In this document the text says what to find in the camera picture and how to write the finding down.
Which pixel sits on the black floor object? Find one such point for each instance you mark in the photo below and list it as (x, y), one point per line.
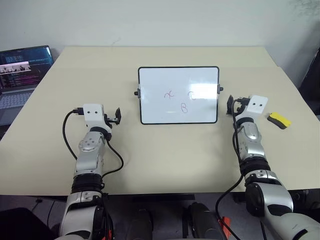
(22, 225)

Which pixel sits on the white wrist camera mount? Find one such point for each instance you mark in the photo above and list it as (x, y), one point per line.
(93, 113)
(256, 108)

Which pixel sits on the black object beside table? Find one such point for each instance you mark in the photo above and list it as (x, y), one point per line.
(311, 82)

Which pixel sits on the dark rounded shape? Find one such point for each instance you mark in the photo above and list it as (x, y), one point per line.
(202, 222)
(140, 225)

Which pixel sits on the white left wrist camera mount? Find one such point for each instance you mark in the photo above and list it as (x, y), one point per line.
(93, 113)

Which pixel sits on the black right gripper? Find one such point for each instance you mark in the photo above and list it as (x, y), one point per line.
(240, 105)

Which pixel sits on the black-framed small whiteboard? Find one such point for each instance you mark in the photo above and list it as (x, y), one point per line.
(177, 82)

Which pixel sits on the red tape piece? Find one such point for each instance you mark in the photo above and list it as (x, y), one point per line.
(225, 226)

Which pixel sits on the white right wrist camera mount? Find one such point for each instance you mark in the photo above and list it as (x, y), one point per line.
(256, 108)

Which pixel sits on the black table foot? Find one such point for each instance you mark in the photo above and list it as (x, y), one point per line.
(238, 197)

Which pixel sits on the yellow and black eraser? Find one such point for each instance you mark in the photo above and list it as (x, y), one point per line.
(280, 120)

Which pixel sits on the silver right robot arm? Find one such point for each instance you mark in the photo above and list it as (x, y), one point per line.
(252, 132)

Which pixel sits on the open laptop computer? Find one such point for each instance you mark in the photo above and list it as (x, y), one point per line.
(17, 75)

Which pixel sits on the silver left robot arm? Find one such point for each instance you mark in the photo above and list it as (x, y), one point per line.
(90, 147)

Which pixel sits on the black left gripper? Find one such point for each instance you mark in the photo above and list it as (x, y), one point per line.
(110, 119)

